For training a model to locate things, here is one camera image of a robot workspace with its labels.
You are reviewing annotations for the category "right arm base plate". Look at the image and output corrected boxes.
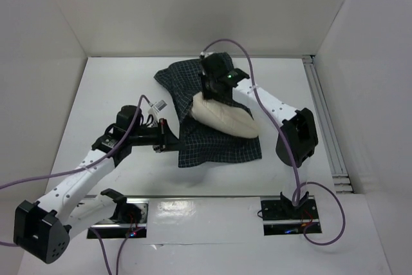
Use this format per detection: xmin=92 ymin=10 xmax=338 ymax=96
xmin=257 ymin=197 xmax=322 ymax=236

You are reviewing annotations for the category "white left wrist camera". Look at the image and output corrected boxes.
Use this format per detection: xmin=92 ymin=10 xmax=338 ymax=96
xmin=146 ymin=100 xmax=167 ymax=127

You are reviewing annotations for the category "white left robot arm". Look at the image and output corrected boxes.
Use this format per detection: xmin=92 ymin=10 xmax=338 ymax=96
xmin=13 ymin=100 xmax=182 ymax=264

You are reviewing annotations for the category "cream white pillow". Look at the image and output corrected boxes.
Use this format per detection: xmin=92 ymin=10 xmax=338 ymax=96
xmin=190 ymin=92 xmax=259 ymax=138

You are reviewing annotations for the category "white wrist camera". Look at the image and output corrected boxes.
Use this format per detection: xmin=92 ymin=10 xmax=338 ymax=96
xmin=200 ymin=51 xmax=214 ymax=59
xmin=146 ymin=100 xmax=167 ymax=127

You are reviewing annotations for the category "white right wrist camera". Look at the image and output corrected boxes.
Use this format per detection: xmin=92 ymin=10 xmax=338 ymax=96
xmin=200 ymin=51 xmax=214 ymax=59

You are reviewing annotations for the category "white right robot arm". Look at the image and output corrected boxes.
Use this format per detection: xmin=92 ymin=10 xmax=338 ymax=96
xmin=191 ymin=52 xmax=319 ymax=218

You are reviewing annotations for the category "dark checkered pillowcase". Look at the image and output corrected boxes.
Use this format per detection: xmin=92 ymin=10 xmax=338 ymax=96
xmin=154 ymin=59 xmax=262 ymax=168

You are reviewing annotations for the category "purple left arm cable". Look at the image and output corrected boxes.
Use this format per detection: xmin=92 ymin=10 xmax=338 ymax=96
xmin=0 ymin=94 xmax=155 ymax=275

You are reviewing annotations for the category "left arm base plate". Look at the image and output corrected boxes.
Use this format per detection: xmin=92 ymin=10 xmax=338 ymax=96
xmin=91 ymin=198 xmax=149 ymax=239

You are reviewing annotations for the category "aluminium frame rail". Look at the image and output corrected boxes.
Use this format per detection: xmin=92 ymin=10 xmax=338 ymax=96
xmin=302 ymin=55 xmax=354 ymax=194

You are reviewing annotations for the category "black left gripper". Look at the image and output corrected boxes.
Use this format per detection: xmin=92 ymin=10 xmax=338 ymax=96
xmin=129 ymin=119 xmax=187 ymax=153

